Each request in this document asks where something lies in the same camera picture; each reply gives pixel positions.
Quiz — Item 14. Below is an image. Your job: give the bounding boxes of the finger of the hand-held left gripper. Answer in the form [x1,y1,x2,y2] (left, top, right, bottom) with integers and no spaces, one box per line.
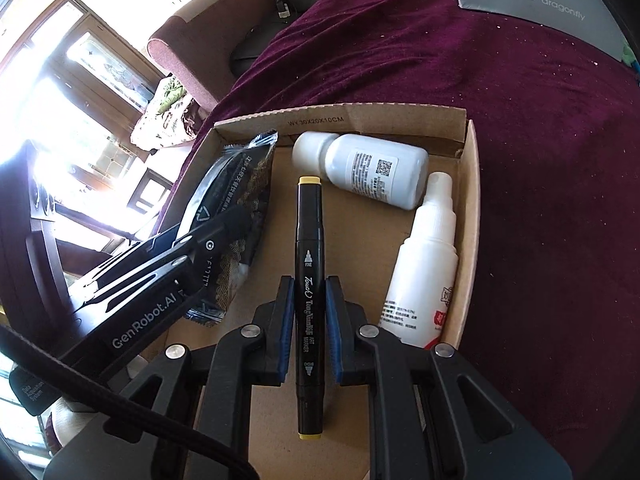
[75,205,253,307]

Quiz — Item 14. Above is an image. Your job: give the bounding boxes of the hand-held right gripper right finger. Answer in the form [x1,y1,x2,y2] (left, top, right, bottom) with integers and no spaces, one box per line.
[325,275,516,480]

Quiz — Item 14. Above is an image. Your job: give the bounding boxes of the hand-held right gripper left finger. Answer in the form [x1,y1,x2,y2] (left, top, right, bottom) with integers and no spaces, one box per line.
[102,275,296,480]

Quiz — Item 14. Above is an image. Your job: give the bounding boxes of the black snack packet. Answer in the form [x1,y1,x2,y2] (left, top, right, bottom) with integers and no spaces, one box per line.
[177,129,278,328]

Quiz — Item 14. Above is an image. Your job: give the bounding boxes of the black marker pale yellow caps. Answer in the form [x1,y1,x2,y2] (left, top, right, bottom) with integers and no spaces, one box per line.
[292,175,328,438]

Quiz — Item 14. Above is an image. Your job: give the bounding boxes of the cardboard box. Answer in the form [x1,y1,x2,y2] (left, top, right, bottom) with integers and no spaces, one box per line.
[125,102,482,480]

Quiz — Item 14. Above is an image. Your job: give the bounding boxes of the white spray bottle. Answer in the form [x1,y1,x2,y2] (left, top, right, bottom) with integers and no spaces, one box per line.
[377,171,460,351]

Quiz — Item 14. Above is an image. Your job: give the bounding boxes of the floral cloth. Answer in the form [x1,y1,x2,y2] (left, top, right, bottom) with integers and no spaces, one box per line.
[131,80,211,151]

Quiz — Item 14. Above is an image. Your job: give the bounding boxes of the white round bottle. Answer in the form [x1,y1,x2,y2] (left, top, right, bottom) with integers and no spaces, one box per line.
[291,131,430,211]

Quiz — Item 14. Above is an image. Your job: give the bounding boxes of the maroon armchair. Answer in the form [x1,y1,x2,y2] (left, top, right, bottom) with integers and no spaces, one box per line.
[147,0,278,116]

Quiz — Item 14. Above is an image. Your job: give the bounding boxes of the dark red tablecloth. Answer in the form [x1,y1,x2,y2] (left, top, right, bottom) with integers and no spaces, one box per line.
[165,0,640,461]

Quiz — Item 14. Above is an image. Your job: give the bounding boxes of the wooden glass-door cabinet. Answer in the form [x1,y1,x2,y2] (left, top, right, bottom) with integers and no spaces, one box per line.
[0,0,201,241]

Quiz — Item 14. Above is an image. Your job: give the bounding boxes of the grey flat box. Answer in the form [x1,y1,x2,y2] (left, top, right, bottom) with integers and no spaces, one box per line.
[445,0,632,63]

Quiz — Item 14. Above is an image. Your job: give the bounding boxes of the black braided cable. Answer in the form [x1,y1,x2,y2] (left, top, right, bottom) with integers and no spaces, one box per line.
[0,322,256,480]

